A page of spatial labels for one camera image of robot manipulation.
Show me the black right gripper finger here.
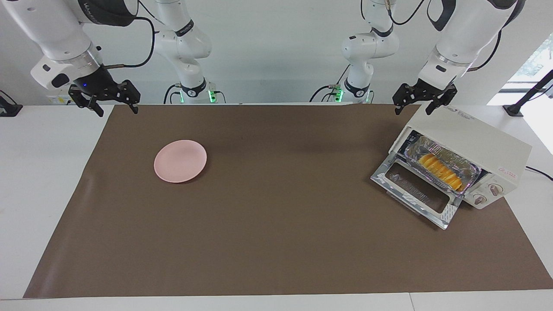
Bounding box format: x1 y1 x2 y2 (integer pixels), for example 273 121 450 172
68 86 105 117
118 80 141 114

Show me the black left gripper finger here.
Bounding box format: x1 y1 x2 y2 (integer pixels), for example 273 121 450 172
392 83 411 115
426 89 458 115

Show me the sliced golden bread loaf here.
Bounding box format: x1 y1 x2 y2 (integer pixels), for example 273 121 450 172
418 154 463 191

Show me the aluminium foil tray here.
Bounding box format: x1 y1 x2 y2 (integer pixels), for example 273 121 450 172
404 136 482 193

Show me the white toaster oven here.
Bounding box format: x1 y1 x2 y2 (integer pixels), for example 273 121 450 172
389 104 533 210

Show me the glass oven door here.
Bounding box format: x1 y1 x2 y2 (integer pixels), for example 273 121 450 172
370 153 463 230

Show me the black table clamp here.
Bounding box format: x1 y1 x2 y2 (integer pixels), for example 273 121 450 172
0 90 23 117

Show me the pink round plate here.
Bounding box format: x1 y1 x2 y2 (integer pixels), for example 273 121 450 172
154 140 207 184

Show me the brown table mat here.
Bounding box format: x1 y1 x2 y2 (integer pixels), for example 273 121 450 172
22 104 553 298

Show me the black base cable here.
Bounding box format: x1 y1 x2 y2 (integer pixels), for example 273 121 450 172
163 83 184 105
309 65 350 103

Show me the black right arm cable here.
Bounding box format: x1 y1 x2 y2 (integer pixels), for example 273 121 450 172
104 0 169 70

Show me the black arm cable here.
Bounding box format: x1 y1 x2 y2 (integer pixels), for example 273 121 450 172
362 0 502 72
104 0 169 70

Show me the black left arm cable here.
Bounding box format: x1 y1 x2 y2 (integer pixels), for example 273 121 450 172
362 0 502 72

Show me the black camera stand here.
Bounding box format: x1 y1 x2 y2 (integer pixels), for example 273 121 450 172
503 69 553 117

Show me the black oven power cable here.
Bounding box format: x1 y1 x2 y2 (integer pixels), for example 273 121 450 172
525 165 553 181

